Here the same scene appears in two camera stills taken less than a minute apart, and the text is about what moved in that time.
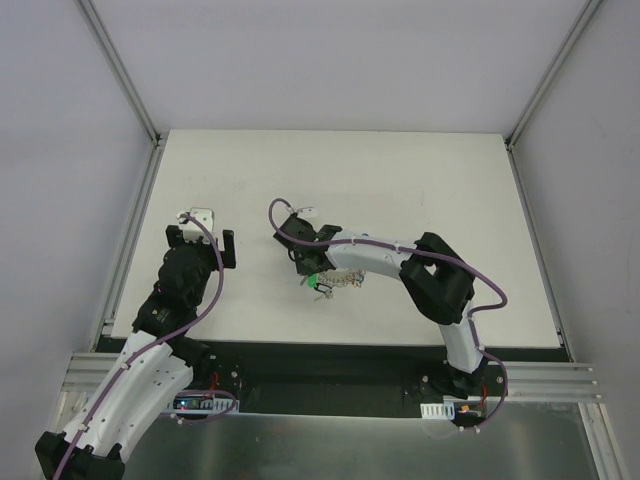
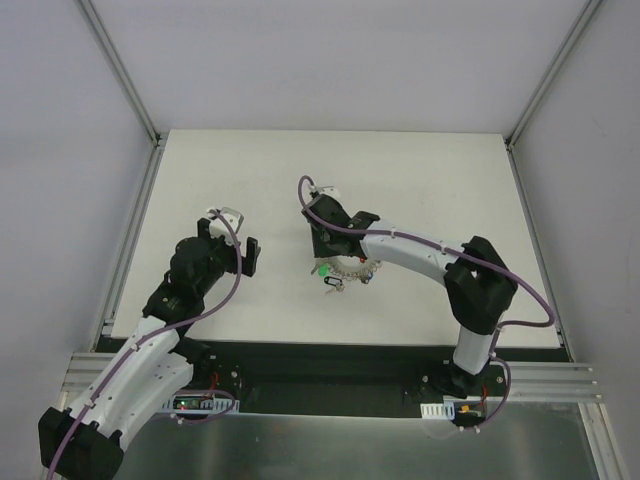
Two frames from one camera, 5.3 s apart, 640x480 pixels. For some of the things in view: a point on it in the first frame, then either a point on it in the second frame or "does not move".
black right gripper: x=300 y=245 to x=326 y=242
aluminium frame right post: x=584 y=16 does not move
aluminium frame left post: x=121 y=72 does not move
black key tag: x=327 y=290 to x=332 y=280
